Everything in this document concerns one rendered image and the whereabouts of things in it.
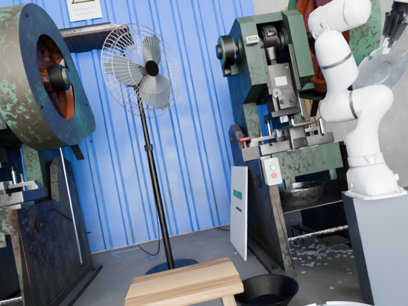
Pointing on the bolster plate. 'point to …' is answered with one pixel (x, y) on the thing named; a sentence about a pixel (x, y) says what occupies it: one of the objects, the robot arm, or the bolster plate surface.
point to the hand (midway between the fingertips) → (386, 45)
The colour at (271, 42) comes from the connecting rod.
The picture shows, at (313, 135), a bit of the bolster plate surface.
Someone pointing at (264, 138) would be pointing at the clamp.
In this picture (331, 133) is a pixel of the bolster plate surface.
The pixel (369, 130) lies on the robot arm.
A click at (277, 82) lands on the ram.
